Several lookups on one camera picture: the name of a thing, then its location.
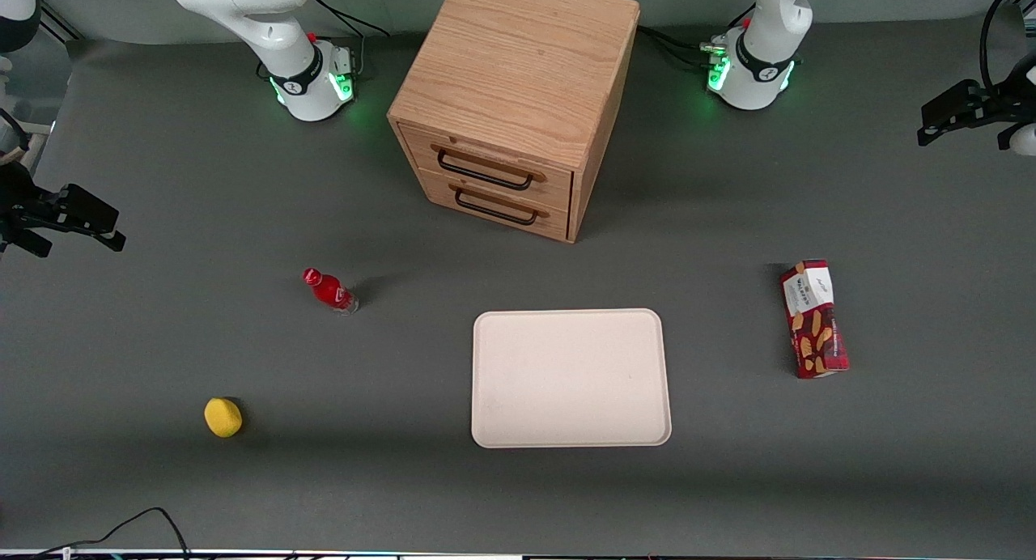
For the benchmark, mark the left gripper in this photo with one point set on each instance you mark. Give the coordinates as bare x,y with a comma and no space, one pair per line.
997,107

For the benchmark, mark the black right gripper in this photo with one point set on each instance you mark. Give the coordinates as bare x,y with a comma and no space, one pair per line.
18,199

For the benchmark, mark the red cookie box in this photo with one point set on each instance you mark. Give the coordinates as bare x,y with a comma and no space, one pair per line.
814,321

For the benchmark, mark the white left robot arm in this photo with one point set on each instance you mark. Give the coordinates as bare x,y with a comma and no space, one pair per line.
765,26

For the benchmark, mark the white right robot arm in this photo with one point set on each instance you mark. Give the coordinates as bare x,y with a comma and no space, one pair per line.
243,10

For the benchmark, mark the beige rectangular tray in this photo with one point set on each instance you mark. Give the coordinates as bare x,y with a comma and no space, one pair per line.
571,378

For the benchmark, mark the yellow lemon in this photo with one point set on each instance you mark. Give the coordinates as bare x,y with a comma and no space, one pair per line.
222,417

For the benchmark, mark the red plastic drink bottle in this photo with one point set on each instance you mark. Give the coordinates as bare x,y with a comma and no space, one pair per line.
330,290

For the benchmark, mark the wooden drawer cabinet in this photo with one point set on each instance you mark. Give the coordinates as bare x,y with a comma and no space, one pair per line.
518,74

